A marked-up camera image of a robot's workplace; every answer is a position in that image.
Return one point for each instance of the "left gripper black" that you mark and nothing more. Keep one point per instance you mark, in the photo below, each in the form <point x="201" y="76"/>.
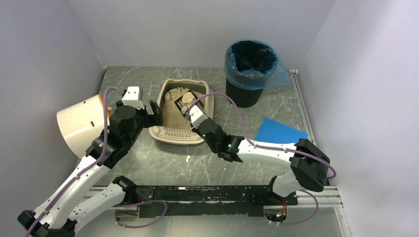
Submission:
<point x="154" y="109"/>

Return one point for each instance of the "beige litter box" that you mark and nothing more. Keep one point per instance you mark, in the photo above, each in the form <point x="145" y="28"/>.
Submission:
<point x="178" y="136"/>

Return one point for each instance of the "black litter scoop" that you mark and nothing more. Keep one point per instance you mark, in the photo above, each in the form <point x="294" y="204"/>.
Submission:
<point x="183" y="108"/>

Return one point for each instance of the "litter clump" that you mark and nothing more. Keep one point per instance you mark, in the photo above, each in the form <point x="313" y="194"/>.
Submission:
<point x="187" y="98"/>
<point x="177" y="92"/>

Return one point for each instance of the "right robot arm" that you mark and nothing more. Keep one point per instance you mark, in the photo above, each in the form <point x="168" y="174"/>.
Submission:
<point x="307" y="166"/>

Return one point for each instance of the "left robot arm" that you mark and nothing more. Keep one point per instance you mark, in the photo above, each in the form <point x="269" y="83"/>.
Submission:
<point x="64" y="213"/>

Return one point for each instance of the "cat litter pile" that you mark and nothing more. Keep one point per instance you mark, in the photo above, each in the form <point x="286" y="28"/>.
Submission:
<point x="172" y="118"/>

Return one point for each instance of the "black trash bin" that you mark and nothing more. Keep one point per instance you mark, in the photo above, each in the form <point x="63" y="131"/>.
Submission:
<point x="243" y="98"/>

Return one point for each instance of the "blue sheet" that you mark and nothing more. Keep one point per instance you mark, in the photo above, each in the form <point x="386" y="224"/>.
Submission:
<point x="272" y="131"/>

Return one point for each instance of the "beige cylindrical container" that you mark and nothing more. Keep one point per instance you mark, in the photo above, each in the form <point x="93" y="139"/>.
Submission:
<point x="81" y="123"/>

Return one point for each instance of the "blue plastic bin liner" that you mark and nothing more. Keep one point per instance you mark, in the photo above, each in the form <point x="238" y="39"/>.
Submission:
<point x="253" y="65"/>

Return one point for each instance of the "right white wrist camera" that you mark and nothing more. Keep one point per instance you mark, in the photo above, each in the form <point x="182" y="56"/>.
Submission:
<point x="197" y="116"/>

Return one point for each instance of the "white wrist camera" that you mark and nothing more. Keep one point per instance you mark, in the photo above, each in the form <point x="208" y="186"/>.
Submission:
<point x="197" y="116"/>
<point x="133" y="97"/>

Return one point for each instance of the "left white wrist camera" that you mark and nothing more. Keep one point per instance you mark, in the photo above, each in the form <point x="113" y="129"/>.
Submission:
<point x="133" y="97"/>

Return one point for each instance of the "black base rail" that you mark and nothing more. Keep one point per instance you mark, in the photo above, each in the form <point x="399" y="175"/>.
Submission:
<point x="209" y="200"/>

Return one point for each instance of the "aluminium frame rail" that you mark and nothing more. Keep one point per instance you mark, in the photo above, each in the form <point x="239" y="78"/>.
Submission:
<point x="329" y="197"/>

